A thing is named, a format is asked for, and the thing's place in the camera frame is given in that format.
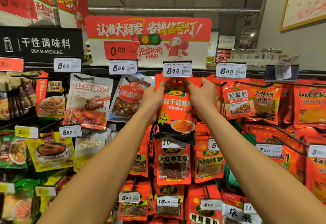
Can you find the pale white packet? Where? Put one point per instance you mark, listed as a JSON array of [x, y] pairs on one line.
[[89, 147]]

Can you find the black category sign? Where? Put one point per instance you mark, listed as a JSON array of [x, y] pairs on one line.
[[40, 44]]

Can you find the metal ceiling rail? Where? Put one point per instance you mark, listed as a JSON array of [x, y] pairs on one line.
[[173, 9]]

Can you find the white red-print sauce packet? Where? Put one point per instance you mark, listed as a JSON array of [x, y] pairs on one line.
[[87, 101]]

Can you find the hanging display of seasoning packets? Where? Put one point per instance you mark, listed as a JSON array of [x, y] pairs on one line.
[[177, 69]]

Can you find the person's left forearm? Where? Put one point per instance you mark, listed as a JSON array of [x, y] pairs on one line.
[[97, 180]]

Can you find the clear packet with red label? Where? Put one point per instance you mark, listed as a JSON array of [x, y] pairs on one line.
[[125, 99]]

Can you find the red chili dip packet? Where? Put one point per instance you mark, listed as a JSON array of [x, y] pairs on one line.
[[176, 111]]

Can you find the person's right hand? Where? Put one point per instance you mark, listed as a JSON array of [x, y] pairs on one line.
[[205, 101]]

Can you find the person's right forearm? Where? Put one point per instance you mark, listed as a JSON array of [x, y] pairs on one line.
[[254, 175]]

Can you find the red packet with dish picture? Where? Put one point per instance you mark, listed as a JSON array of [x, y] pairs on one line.
[[50, 101]]

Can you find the red white promotion sign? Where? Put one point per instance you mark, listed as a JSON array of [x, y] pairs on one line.
[[147, 30]]

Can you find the small white sign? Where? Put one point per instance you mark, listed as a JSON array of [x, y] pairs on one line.
[[227, 42]]

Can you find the distant shelf goods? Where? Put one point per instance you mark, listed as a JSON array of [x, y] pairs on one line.
[[254, 54]]

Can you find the assorted green brown packets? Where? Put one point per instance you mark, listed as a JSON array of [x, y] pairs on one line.
[[10, 150]]

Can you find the red price tag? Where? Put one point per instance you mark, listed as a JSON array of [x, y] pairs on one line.
[[11, 64]]

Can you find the person's left hand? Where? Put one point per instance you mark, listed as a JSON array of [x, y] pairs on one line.
[[152, 104]]

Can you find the yellow green packet bowl picture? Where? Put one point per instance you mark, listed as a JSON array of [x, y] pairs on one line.
[[51, 152]]

